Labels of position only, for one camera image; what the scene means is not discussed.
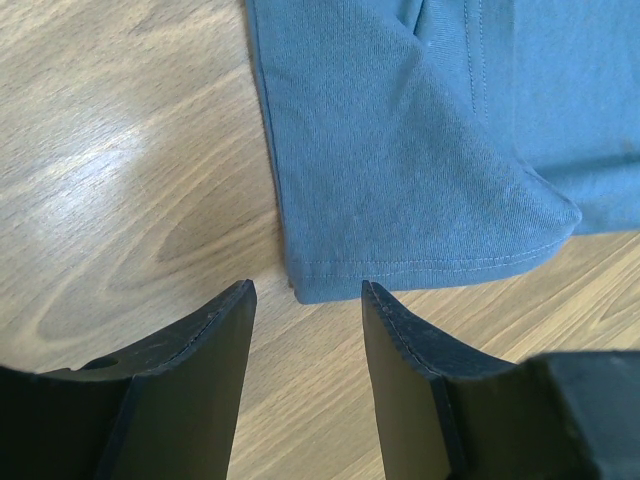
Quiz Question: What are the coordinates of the blue-grey t-shirt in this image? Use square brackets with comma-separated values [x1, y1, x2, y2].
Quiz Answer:
[246, 0, 639, 304]

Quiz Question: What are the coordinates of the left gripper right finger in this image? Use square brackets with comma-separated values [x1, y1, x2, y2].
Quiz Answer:
[361, 282, 639, 479]

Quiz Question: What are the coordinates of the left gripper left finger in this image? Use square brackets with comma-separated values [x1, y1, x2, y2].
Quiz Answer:
[1, 280, 257, 479]

